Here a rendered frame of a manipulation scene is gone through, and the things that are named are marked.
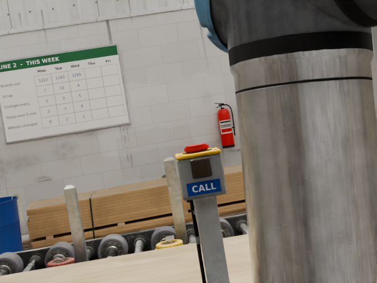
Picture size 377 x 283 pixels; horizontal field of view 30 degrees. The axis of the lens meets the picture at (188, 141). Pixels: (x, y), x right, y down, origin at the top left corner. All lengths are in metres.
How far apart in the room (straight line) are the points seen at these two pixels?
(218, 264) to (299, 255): 0.60
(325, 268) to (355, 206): 0.05
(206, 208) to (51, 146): 7.14
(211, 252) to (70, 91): 7.13
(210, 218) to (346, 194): 0.60
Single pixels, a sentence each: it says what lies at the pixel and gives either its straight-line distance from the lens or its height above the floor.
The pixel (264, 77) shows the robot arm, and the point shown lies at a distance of 0.54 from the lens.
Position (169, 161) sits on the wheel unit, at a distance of 2.19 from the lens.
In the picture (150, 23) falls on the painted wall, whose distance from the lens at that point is 8.32.
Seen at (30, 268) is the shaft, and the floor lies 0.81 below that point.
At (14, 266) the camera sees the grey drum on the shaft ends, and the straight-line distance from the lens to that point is 2.69.
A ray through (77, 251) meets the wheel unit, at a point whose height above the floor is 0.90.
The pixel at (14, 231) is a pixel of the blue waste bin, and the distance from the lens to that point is 6.65.
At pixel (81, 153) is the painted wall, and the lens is 8.21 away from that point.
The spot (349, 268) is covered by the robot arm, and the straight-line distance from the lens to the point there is 0.54.
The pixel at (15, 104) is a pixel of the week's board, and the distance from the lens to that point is 8.22.
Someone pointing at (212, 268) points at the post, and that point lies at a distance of 1.13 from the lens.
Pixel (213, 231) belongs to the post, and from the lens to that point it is 1.12.
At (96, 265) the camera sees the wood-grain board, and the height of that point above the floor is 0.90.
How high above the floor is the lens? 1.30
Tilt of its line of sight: 3 degrees down
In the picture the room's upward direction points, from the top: 9 degrees counter-clockwise
